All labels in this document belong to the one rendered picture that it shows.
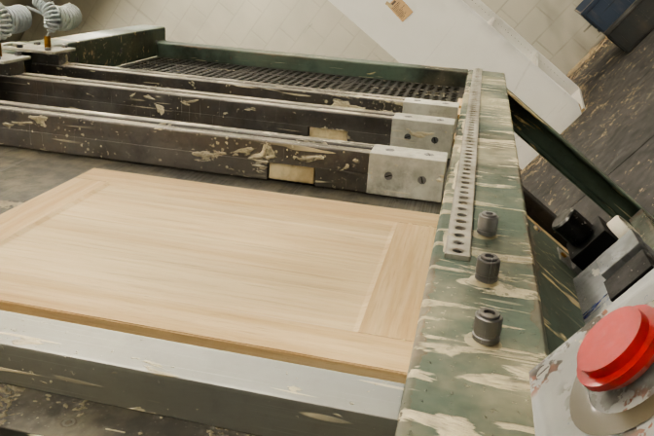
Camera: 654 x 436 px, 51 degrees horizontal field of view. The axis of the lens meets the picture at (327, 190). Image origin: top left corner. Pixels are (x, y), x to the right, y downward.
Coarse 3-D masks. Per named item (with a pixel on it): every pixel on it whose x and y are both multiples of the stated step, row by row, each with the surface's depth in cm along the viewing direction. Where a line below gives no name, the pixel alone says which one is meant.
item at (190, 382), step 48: (0, 336) 59; (48, 336) 60; (96, 336) 60; (48, 384) 59; (96, 384) 57; (144, 384) 56; (192, 384) 55; (240, 384) 55; (288, 384) 55; (336, 384) 56; (384, 384) 56; (288, 432) 55; (336, 432) 54; (384, 432) 53
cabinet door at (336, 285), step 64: (64, 192) 101; (128, 192) 104; (192, 192) 105; (256, 192) 107; (0, 256) 80; (64, 256) 81; (128, 256) 82; (192, 256) 83; (256, 256) 85; (320, 256) 86; (384, 256) 86; (64, 320) 69; (128, 320) 67; (192, 320) 68; (256, 320) 69; (320, 320) 71; (384, 320) 71
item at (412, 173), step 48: (0, 144) 128; (48, 144) 126; (96, 144) 124; (144, 144) 122; (192, 144) 120; (240, 144) 118; (288, 144) 116; (336, 144) 118; (384, 192) 114; (432, 192) 112
